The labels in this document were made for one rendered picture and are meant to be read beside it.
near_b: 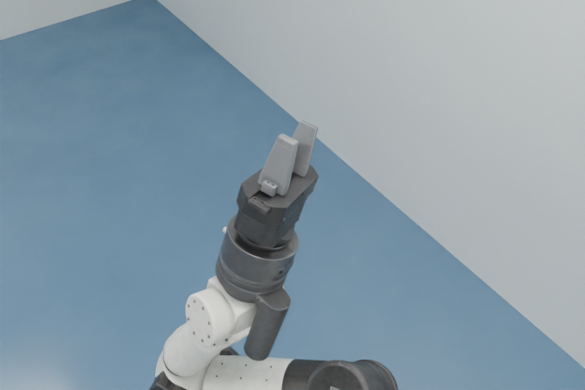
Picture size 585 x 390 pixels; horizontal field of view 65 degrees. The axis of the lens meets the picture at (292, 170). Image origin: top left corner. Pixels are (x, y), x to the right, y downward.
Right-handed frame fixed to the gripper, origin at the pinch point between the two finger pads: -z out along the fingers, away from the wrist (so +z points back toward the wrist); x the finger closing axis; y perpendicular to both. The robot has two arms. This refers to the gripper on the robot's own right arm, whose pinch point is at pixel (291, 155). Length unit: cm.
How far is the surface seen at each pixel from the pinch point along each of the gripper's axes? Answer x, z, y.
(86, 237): -97, 145, 115
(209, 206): -137, 122, 74
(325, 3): -172, 11, 60
